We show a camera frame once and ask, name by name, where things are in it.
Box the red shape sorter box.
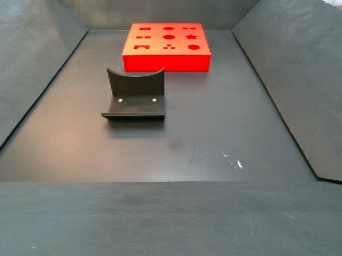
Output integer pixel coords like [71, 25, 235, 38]
[122, 23, 211, 72]

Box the black curved holder bracket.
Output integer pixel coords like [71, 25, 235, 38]
[102, 69, 166, 120]

